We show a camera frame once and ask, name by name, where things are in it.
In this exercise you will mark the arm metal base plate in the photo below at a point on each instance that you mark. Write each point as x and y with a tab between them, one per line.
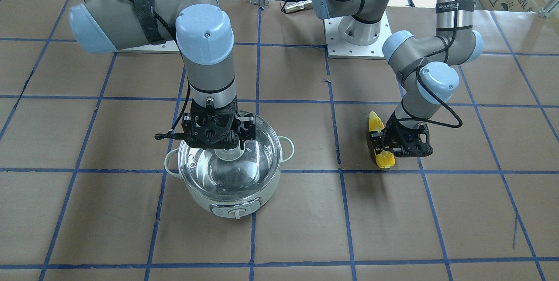
348	38
169	47

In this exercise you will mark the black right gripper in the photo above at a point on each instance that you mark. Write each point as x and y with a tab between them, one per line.
249	127

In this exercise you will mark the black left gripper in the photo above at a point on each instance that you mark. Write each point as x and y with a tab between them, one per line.
391	134

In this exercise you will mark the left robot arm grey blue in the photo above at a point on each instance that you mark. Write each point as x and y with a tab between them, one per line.
423	66

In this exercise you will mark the glass pot lid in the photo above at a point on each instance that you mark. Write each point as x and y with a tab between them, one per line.
204	171

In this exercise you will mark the white electric cooking pot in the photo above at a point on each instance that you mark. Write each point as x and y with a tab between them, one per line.
231	206

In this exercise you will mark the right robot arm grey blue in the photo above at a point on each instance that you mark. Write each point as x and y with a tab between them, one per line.
202	32

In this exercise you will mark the silver metal cylinder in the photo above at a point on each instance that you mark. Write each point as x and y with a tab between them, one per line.
298	6

